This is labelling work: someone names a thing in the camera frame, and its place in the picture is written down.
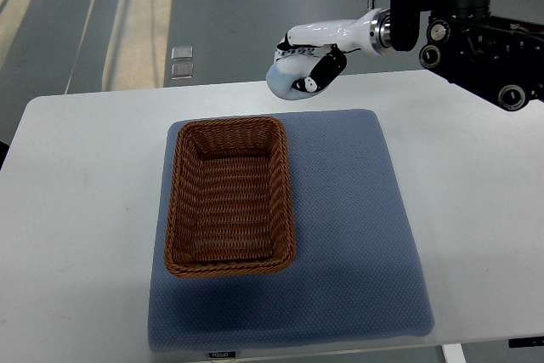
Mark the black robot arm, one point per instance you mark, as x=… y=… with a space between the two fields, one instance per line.
x=498 y=59

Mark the blue textured mat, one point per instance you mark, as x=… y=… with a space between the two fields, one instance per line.
x=356 y=275

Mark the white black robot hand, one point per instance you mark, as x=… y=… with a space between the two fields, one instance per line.
x=336 y=38

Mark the black table control panel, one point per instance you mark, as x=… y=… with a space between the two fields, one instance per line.
x=526 y=342

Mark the brown wicker basket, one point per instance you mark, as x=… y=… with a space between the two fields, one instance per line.
x=230 y=206

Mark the white table leg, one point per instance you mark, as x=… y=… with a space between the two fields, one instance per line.
x=453 y=353

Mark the metal floor plate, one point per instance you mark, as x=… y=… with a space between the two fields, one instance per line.
x=182 y=53
x=182 y=70

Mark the upper metal floor plate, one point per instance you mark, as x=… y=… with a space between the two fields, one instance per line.
x=182 y=53

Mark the lower metal floor plate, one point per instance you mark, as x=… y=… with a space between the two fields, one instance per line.
x=182 y=70

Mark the light blue plush toy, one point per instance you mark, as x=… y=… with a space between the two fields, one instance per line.
x=300 y=76

